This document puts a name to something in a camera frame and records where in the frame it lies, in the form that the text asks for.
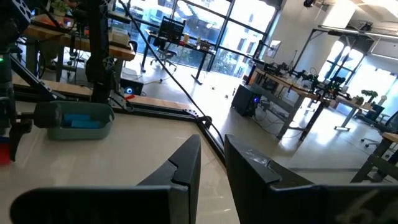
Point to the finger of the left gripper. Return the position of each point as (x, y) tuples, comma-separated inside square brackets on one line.
[(18, 137)]

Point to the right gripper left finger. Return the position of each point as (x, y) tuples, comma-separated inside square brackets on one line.
[(124, 205)]

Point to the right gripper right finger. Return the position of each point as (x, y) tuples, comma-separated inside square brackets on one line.
[(264, 202)]

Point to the small red cube block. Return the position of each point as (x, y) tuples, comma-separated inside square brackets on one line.
[(3, 154)]

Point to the long blue block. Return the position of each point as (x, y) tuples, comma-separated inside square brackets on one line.
[(87, 124), (76, 117)]

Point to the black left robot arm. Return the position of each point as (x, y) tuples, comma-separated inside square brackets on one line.
[(98, 46)]

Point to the small blue cube block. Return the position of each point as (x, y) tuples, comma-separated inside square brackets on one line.
[(2, 140)]

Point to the teal blue plastic bin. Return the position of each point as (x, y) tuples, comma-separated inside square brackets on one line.
[(77, 133)]

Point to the wooden workbench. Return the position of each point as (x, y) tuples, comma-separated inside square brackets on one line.
[(77, 42)]

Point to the black computer with blue light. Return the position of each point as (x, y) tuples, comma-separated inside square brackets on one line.
[(130, 86)]

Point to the black computer tower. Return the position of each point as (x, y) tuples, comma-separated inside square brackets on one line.
[(247, 99)]

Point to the white box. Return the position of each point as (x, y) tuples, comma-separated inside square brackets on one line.
[(119, 36)]

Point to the wooden table with robot arms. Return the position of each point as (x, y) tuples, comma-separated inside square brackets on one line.
[(289, 85)]

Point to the black office chair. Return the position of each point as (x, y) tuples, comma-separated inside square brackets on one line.
[(163, 56)]

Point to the potted green plant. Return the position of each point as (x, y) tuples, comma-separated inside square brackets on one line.
[(370, 93)]

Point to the black aluminium table frame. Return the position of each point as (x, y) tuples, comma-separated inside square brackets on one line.
[(155, 113)]

